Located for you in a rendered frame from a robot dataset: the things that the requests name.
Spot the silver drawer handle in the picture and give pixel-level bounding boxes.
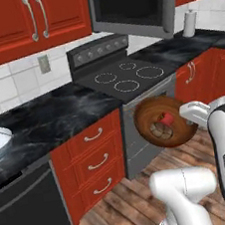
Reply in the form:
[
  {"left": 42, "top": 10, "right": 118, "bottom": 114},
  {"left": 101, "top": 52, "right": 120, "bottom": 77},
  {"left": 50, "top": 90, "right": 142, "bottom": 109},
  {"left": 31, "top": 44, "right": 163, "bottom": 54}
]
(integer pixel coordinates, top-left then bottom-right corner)
[
  {"left": 91, "top": 177, "right": 115, "bottom": 196},
  {"left": 85, "top": 152, "right": 112, "bottom": 172},
  {"left": 82, "top": 126, "right": 105, "bottom": 143}
]

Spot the grey wall socket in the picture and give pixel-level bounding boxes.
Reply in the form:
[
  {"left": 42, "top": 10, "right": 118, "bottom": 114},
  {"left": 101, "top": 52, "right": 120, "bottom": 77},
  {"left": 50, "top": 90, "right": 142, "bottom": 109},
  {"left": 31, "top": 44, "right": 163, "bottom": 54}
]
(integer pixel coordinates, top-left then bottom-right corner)
[{"left": 36, "top": 53, "right": 53, "bottom": 75}]

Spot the white mixing bowl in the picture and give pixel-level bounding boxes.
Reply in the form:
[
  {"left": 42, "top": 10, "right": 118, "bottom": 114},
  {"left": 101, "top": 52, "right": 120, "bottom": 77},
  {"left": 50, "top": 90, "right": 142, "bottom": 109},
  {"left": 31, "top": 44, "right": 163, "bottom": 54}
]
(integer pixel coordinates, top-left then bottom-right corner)
[{"left": 0, "top": 124, "right": 18, "bottom": 164}]

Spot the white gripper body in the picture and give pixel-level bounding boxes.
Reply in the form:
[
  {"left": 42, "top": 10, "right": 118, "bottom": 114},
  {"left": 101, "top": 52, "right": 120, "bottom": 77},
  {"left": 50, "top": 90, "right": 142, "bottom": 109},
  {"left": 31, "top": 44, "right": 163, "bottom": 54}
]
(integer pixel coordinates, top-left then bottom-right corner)
[{"left": 178, "top": 99, "right": 215, "bottom": 131}]

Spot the grey oven door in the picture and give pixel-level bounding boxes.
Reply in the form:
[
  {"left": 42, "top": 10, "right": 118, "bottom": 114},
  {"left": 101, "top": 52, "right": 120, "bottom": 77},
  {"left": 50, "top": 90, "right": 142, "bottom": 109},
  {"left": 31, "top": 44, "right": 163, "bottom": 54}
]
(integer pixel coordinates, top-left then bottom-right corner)
[{"left": 114, "top": 73, "right": 190, "bottom": 181}]

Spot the red drawer front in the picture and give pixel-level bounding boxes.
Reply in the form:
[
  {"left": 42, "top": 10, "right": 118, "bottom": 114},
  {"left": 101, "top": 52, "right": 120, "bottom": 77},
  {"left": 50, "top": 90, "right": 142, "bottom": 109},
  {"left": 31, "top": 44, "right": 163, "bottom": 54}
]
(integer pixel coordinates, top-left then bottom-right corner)
[
  {"left": 76, "top": 159, "right": 132, "bottom": 214},
  {"left": 63, "top": 109, "right": 125, "bottom": 157},
  {"left": 69, "top": 129, "right": 128, "bottom": 187}
]

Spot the brown wooden bowl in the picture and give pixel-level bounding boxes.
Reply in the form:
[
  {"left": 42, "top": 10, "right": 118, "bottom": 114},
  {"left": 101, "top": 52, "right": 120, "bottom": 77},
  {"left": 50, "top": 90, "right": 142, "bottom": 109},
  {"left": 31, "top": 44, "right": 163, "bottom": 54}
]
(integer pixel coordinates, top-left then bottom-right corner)
[{"left": 130, "top": 91, "right": 202, "bottom": 153}]

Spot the black dishwasher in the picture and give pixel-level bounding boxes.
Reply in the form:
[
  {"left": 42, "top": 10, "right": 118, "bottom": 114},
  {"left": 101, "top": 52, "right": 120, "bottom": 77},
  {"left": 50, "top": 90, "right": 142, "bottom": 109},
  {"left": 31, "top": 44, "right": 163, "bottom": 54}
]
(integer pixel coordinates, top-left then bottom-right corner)
[{"left": 0, "top": 156, "right": 72, "bottom": 225}]

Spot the silver base cupboard handle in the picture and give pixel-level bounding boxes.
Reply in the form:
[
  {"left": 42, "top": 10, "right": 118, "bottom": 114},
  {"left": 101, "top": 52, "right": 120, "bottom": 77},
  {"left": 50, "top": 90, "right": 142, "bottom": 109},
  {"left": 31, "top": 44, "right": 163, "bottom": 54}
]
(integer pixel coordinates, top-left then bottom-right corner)
[{"left": 182, "top": 60, "right": 199, "bottom": 86}]

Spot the red bell pepper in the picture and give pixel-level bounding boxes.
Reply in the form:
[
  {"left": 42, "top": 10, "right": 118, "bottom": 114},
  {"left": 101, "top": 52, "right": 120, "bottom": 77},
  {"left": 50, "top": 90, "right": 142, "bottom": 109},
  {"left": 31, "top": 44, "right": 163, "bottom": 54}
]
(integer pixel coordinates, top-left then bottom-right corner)
[{"left": 157, "top": 111, "right": 177, "bottom": 129}]

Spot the grey microwave door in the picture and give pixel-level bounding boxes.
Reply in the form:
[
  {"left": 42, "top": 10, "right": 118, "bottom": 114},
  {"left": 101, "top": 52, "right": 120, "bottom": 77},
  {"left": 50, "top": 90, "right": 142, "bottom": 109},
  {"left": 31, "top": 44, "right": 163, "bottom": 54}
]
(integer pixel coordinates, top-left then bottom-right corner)
[{"left": 158, "top": 0, "right": 187, "bottom": 41}]

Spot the black stove with hob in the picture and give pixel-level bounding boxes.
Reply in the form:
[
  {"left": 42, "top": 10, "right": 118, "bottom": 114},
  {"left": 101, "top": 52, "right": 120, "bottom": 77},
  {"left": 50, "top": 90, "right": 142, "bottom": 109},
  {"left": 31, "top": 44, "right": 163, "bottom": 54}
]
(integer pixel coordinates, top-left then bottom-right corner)
[{"left": 64, "top": 26, "right": 190, "bottom": 186}]

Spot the white paper towel roll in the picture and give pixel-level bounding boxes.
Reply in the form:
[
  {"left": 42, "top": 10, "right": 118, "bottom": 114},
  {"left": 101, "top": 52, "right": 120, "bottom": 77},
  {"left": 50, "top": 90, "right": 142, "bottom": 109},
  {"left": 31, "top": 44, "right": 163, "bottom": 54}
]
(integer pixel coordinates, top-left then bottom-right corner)
[{"left": 178, "top": 8, "right": 201, "bottom": 40}]

